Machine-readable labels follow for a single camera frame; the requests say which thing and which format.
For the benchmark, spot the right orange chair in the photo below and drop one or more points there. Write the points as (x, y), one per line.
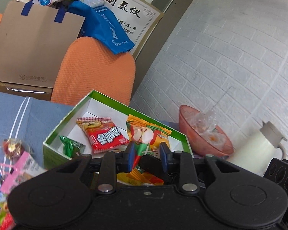
(88, 65)

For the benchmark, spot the clear wrappers in bowl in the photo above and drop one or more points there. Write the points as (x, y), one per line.
(205, 125)

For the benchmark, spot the white thermos jug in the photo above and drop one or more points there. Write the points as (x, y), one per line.
(258, 151)

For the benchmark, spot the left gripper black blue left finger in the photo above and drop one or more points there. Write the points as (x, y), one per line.
(113, 163)

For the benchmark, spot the red beef snack packet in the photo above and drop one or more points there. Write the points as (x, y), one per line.
(102, 133)

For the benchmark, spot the blue fabric bag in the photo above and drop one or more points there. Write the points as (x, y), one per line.
(101, 24)

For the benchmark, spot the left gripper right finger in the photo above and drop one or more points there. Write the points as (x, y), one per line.
(184, 163)

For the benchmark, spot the brown paper bag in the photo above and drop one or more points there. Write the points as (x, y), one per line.
(33, 42)

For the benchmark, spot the clear wrapped red date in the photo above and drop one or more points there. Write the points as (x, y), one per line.
(12, 148)

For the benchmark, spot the green white cardboard box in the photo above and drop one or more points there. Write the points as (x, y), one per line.
(96, 104)

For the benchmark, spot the framed Chinese calligraphy sign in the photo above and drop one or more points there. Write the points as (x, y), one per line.
(137, 18)

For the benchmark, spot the yellow apple snack packet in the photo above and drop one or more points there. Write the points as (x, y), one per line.
(147, 137)

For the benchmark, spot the pink translucent plastic bowl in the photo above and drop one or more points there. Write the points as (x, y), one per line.
(196, 142)

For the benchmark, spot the green candy wrapper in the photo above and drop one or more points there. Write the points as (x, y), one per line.
(72, 148)

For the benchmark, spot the pink snack packet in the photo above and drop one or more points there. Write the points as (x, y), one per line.
(24, 169)

